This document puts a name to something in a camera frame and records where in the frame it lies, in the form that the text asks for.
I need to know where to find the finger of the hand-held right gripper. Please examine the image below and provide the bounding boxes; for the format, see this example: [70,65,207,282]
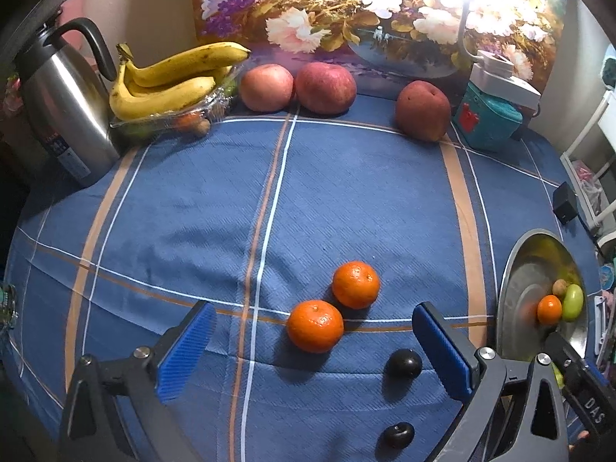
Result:
[544,332,611,439]
[583,363,608,390]

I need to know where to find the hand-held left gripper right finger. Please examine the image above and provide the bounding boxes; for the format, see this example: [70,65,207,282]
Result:
[411,301,571,462]

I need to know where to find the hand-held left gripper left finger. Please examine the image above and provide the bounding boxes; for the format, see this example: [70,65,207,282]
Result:
[58,300,217,462]

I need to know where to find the green mango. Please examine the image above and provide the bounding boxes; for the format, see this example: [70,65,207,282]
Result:
[561,284,584,322]

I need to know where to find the orange mandarin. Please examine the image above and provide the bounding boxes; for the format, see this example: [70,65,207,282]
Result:
[332,261,381,310]
[287,300,345,353]
[537,295,563,325]

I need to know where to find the round metal bowl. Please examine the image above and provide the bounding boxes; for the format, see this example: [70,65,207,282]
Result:
[495,228,589,362]

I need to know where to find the dark plum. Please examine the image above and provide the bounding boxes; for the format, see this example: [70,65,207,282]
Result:
[382,422,415,449]
[387,348,423,380]

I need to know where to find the blue plaid tablecloth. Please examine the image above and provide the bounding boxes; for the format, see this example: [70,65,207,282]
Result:
[0,91,602,462]

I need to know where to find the black power adapter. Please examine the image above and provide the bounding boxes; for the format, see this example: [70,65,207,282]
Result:
[552,183,578,224]

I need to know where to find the glass mug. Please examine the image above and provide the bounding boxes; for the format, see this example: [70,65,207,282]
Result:
[0,284,20,329]

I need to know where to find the white shelf rack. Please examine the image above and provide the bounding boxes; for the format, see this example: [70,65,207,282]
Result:
[561,43,616,236]

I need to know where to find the teal box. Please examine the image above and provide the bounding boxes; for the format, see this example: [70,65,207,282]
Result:
[455,82,524,151]

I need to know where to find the red apple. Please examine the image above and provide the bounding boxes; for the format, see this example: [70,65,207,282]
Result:
[239,64,294,113]
[395,80,452,142]
[295,62,358,116]

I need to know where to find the clear plastic fruit tray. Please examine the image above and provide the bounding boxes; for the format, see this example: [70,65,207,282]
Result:
[110,65,241,136]

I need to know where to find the stainless steel kettle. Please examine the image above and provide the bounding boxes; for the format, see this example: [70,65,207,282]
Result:
[12,18,121,188]

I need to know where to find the white desk lamp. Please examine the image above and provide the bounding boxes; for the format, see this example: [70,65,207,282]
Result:
[452,0,542,107]

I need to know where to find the pink artificial flowers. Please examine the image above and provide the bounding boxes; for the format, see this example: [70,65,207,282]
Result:
[2,77,25,112]

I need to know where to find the floral painting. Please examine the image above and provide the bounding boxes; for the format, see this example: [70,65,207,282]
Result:
[191,0,569,102]

